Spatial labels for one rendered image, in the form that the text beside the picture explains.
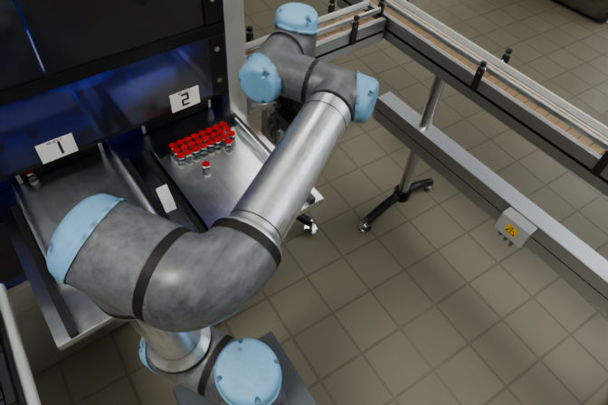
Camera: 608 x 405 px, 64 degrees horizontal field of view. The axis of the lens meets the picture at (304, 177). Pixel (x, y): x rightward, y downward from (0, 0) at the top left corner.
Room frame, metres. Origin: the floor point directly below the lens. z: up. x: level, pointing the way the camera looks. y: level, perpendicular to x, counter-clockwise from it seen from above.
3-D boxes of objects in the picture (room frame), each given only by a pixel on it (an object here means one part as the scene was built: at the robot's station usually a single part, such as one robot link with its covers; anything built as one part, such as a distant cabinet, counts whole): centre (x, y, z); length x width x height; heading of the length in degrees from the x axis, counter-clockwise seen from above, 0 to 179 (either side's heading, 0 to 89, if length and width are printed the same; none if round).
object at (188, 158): (0.93, 0.28, 0.90); 0.18 x 0.02 x 0.05; 131
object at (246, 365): (0.31, 0.07, 0.96); 0.13 x 0.12 x 0.14; 70
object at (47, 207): (0.71, 0.54, 0.90); 0.34 x 0.26 x 0.04; 41
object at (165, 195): (0.70, 0.31, 0.91); 0.14 x 0.03 x 0.06; 42
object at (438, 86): (1.52, -0.48, 0.46); 0.09 x 0.09 x 0.77; 41
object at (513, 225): (1.07, -0.78, 0.50); 0.12 x 0.05 x 0.09; 41
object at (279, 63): (0.66, 0.06, 1.39); 0.11 x 0.11 x 0.08; 70
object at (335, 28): (1.48, 0.05, 0.92); 0.69 x 0.15 x 0.16; 131
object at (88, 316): (0.77, 0.36, 0.87); 0.70 x 0.48 x 0.02; 131
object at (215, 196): (0.85, 0.20, 0.90); 0.34 x 0.26 x 0.04; 41
